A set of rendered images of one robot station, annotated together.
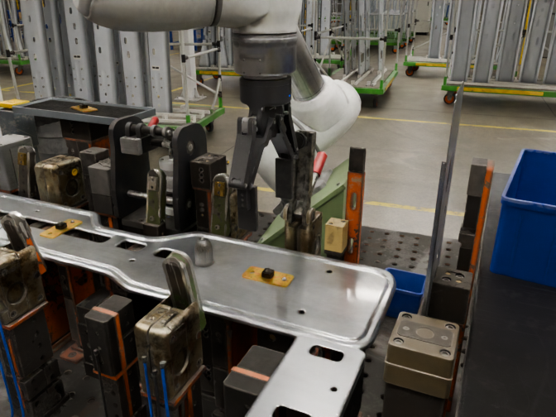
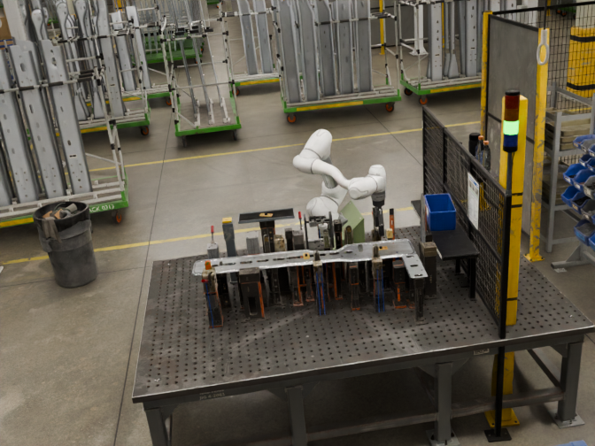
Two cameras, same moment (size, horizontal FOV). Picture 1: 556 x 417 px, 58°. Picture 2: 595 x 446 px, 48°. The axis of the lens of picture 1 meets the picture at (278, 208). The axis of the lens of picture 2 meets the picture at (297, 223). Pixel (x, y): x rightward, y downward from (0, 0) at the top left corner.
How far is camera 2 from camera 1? 3.44 m
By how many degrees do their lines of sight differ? 23
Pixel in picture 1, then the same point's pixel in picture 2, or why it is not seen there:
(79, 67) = not seen: outside the picture
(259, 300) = (385, 253)
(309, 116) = (335, 194)
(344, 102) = not seen: hidden behind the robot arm
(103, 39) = (15, 141)
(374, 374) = not seen: hidden behind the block
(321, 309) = (400, 250)
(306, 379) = (411, 260)
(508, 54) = (327, 73)
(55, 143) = (73, 241)
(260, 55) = (381, 196)
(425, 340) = (429, 245)
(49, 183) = (281, 244)
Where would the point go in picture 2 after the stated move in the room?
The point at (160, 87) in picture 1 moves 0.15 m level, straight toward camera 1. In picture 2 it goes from (79, 172) to (84, 174)
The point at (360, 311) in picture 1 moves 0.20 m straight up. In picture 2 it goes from (408, 248) to (408, 219)
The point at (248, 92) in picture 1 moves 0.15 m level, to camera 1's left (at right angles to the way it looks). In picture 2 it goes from (378, 203) to (356, 210)
